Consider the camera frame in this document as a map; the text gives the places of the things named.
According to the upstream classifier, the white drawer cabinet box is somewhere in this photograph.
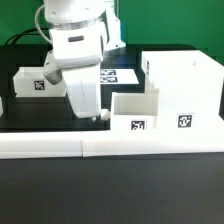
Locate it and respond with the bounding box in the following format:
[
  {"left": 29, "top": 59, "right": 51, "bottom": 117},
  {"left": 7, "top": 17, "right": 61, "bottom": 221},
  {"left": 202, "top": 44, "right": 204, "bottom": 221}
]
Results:
[{"left": 141, "top": 50, "right": 224, "bottom": 129}]

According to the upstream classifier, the white rear drawer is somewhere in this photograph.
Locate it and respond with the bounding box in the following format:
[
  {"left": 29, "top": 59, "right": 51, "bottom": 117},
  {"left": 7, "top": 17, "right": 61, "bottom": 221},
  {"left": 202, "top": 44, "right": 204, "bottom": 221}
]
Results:
[{"left": 13, "top": 67, "right": 66, "bottom": 97}]

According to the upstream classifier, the white front fence rail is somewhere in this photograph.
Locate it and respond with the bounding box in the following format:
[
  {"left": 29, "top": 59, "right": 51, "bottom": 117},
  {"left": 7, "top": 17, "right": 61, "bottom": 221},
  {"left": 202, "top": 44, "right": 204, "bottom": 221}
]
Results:
[{"left": 0, "top": 129, "right": 224, "bottom": 159}]

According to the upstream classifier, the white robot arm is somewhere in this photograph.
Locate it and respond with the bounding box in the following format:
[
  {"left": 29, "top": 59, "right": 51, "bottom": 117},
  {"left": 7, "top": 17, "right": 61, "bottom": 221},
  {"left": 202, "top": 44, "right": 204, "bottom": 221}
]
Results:
[{"left": 36, "top": 0, "right": 126, "bottom": 118}]

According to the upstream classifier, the white drawer with knob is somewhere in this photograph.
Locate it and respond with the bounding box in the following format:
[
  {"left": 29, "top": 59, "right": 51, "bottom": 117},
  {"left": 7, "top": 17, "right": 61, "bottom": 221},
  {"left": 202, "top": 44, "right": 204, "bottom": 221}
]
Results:
[{"left": 100, "top": 92, "right": 158, "bottom": 132}]

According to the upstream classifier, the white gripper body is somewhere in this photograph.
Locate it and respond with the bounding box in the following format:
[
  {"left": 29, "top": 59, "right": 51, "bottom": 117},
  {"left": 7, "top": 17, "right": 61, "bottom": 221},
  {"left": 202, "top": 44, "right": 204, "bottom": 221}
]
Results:
[{"left": 62, "top": 64, "right": 101, "bottom": 118}]

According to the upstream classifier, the white marker sheet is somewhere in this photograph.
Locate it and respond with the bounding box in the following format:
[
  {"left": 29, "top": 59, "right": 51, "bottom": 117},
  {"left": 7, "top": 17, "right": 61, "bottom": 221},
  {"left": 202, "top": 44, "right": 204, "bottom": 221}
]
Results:
[{"left": 100, "top": 69, "right": 139, "bottom": 85}]

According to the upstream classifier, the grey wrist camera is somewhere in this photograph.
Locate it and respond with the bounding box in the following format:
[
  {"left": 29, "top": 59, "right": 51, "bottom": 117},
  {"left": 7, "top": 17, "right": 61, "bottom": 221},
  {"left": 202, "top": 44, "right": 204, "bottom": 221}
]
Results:
[{"left": 43, "top": 50, "right": 64, "bottom": 86}]

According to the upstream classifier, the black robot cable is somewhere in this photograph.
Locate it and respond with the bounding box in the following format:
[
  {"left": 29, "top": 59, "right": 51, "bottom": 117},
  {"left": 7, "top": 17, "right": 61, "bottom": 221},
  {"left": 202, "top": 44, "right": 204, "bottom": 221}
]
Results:
[{"left": 4, "top": 27, "right": 48, "bottom": 46}]

